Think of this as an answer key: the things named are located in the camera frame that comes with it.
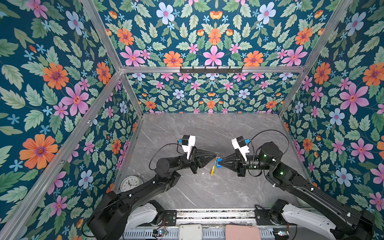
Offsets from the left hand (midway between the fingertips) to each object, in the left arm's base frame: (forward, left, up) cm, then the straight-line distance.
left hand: (215, 158), depth 53 cm
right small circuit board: (-22, -32, -38) cm, 55 cm away
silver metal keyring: (+2, -2, -2) cm, 3 cm away
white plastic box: (-19, +12, -37) cm, 43 cm away
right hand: (+1, -3, -6) cm, 6 cm away
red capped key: (-2, +2, -7) cm, 8 cm away
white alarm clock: (+6, +45, -35) cm, 57 cm away
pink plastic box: (-21, -10, -37) cm, 43 cm away
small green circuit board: (-18, +27, -38) cm, 50 cm away
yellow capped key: (-2, +1, -7) cm, 7 cm away
